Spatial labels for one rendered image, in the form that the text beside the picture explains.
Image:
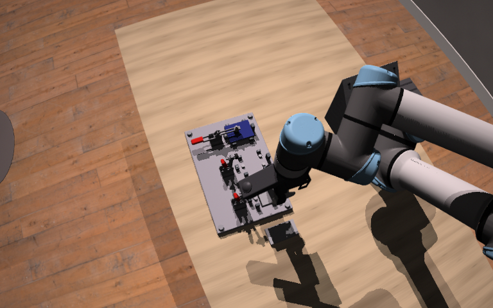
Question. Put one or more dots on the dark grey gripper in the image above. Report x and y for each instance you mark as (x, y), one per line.
(281, 192)

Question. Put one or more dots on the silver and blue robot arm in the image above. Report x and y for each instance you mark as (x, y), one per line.
(376, 140)

